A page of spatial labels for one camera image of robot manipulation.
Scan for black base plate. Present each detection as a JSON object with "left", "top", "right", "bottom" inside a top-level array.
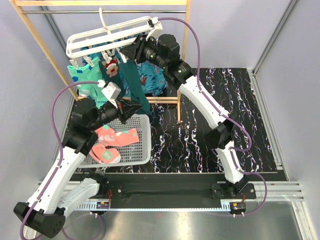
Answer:
[{"left": 64, "top": 171, "right": 276, "bottom": 210}]

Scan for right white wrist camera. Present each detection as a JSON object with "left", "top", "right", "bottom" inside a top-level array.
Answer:
[{"left": 146, "top": 17, "right": 163, "bottom": 41}]

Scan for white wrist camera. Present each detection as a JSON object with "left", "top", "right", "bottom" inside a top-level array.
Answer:
[
  {"left": 146, "top": 17, "right": 163, "bottom": 41},
  {"left": 97, "top": 79, "right": 121, "bottom": 109}
]

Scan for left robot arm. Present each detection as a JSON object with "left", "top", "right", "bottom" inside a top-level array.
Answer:
[{"left": 13, "top": 97, "right": 142, "bottom": 239}]

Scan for wooden clothes rack frame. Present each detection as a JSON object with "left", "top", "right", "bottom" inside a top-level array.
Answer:
[{"left": 9, "top": 0, "right": 192, "bottom": 124}]

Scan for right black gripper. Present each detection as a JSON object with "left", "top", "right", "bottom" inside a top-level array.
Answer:
[{"left": 118, "top": 34, "right": 167, "bottom": 71}]

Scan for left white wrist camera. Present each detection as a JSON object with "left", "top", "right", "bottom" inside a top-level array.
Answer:
[{"left": 97, "top": 79, "right": 121, "bottom": 109}]

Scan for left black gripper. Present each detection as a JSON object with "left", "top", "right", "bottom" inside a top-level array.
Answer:
[{"left": 89, "top": 95, "right": 143, "bottom": 131}]

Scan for white plastic basket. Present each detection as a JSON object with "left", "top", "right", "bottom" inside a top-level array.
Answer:
[{"left": 79, "top": 114, "right": 152, "bottom": 168}]

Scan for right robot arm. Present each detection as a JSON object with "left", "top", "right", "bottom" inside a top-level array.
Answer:
[{"left": 120, "top": 34, "right": 248, "bottom": 199}]

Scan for mint sock with blue logo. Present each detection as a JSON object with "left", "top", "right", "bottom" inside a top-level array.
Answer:
[{"left": 83, "top": 56, "right": 111, "bottom": 109}]

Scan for green reindeer sock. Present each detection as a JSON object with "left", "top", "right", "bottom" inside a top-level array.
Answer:
[{"left": 98, "top": 56, "right": 124, "bottom": 91}]

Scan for blue shark print shorts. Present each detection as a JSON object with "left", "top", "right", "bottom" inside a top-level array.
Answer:
[{"left": 88, "top": 49, "right": 167, "bottom": 97}]

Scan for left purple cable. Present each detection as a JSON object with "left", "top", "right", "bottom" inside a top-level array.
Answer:
[{"left": 18, "top": 80, "right": 108, "bottom": 240}]

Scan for pink sock front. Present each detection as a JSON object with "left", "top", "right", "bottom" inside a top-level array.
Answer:
[{"left": 95, "top": 125, "right": 140, "bottom": 147}]

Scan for metal rack rod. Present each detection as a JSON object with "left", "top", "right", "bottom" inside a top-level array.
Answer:
[{"left": 22, "top": 10, "right": 187, "bottom": 14}]

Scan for mint sock outer left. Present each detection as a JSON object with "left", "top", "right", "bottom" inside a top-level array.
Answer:
[{"left": 67, "top": 64, "right": 95, "bottom": 97}]

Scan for pink sock end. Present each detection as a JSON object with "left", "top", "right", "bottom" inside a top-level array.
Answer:
[{"left": 89, "top": 143, "right": 121, "bottom": 164}]

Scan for plain dark green sock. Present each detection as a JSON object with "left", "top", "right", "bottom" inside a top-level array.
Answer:
[{"left": 119, "top": 60, "right": 152, "bottom": 115}]

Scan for white plastic clip hanger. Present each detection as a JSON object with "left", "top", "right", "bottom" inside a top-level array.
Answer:
[{"left": 65, "top": 8, "right": 151, "bottom": 68}]

